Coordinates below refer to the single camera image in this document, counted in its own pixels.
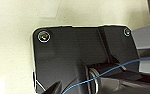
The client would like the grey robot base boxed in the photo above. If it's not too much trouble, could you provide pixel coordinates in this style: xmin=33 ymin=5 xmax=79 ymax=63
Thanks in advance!
xmin=132 ymin=19 xmax=150 ymax=80

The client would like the blue cable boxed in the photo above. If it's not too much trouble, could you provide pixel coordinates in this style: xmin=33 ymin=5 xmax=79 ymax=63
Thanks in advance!
xmin=60 ymin=57 xmax=150 ymax=94

